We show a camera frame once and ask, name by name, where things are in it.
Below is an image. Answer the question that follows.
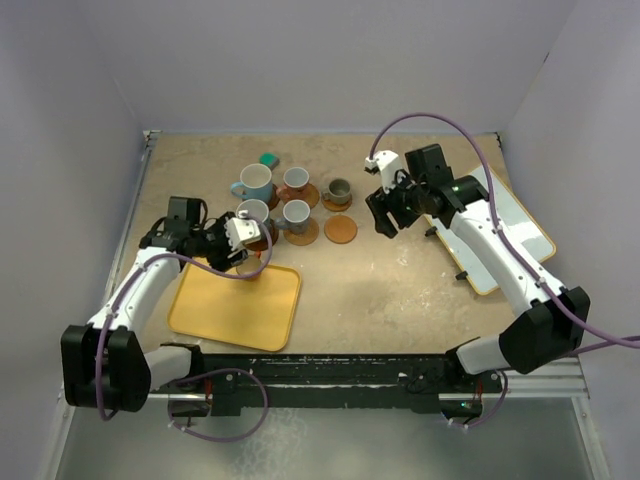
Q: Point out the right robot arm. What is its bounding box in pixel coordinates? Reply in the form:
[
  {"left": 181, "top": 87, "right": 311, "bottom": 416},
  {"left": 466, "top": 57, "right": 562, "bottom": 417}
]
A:
[{"left": 364, "top": 144, "right": 590, "bottom": 391}]

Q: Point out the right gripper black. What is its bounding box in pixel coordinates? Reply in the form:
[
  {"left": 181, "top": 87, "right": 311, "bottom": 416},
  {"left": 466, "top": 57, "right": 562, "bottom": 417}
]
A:
[{"left": 367, "top": 168, "right": 428, "bottom": 238}]

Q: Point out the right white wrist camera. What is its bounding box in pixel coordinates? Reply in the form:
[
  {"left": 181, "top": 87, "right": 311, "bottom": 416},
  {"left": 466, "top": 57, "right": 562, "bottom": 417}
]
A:
[{"left": 364, "top": 150, "right": 402, "bottom": 194}]

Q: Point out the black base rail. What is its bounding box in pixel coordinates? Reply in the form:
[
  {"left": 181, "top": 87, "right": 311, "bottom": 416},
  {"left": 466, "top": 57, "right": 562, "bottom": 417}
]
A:
[{"left": 154, "top": 337, "right": 506, "bottom": 416}]

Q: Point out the small olive grey cup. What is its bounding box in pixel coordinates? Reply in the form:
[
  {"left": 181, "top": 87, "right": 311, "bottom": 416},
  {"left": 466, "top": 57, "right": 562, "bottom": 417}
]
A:
[{"left": 322, "top": 178, "right": 352, "bottom": 203}]

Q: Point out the orange wooden coaster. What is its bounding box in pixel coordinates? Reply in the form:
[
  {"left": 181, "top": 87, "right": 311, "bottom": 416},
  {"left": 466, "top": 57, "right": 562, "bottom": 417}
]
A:
[
  {"left": 324, "top": 215, "right": 358, "bottom": 244},
  {"left": 321, "top": 192, "right": 353, "bottom": 212}
]

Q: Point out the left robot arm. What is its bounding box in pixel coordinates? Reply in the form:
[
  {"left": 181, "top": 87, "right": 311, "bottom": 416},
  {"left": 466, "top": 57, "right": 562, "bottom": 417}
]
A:
[{"left": 61, "top": 196, "right": 261, "bottom": 421}]

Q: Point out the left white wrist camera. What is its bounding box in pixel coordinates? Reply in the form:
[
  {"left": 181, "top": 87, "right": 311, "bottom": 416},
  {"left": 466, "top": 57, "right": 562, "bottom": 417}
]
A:
[{"left": 224, "top": 210, "right": 262, "bottom": 251}]

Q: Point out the blue floral mug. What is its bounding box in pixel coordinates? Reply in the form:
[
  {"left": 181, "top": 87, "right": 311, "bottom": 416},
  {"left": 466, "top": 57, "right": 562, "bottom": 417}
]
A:
[{"left": 235, "top": 199, "right": 272, "bottom": 231}]

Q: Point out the pink cup orange handle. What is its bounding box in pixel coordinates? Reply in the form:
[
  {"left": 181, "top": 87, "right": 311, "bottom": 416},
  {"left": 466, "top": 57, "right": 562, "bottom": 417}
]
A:
[{"left": 277, "top": 167, "right": 310, "bottom": 202}]

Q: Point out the aluminium frame rail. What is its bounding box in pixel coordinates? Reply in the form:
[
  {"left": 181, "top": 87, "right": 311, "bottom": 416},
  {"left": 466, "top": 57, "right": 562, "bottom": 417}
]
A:
[{"left": 506, "top": 357, "right": 589, "bottom": 398}]

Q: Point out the large light blue mug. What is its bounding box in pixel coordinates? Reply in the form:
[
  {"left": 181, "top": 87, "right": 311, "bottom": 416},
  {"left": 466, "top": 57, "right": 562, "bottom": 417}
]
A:
[{"left": 230, "top": 164, "right": 273, "bottom": 203}]

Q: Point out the woven light brown coaster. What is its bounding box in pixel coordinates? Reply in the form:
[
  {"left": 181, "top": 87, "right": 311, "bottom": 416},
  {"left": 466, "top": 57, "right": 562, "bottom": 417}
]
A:
[
  {"left": 283, "top": 218, "right": 319, "bottom": 246},
  {"left": 276, "top": 183, "right": 320, "bottom": 209}
]

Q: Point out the green whiteboard eraser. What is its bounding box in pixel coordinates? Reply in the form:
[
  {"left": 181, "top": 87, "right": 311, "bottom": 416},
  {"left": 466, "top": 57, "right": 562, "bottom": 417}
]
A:
[{"left": 259, "top": 152, "right": 280, "bottom": 171}]

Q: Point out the small brown cup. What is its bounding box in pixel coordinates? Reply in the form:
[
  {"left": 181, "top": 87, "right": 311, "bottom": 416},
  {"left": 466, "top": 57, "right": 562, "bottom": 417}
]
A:
[{"left": 236, "top": 252, "right": 263, "bottom": 281}]

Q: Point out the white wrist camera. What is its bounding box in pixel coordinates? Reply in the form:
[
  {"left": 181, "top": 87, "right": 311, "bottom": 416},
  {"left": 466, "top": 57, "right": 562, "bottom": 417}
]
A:
[
  {"left": 224, "top": 210, "right": 262, "bottom": 251},
  {"left": 364, "top": 150, "right": 402, "bottom": 194}
]

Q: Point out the grey mug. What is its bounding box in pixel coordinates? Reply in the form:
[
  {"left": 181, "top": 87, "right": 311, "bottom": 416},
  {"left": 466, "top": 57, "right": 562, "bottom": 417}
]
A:
[{"left": 273, "top": 199, "right": 311, "bottom": 235}]

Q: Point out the whiteboard with yellow frame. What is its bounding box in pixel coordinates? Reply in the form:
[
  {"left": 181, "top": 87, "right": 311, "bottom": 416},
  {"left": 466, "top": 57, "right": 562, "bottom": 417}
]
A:
[{"left": 423, "top": 163, "right": 557, "bottom": 296}]

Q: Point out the dark brown wooden coaster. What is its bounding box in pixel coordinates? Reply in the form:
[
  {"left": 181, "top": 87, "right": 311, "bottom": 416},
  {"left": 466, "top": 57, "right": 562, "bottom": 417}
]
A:
[
  {"left": 246, "top": 222, "right": 279, "bottom": 252},
  {"left": 267, "top": 184, "right": 280, "bottom": 211}
]

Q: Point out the yellow plastic tray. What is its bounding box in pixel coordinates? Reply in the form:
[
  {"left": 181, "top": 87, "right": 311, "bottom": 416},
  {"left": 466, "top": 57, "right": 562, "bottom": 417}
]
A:
[{"left": 168, "top": 265, "right": 301, "bottom": 352}]

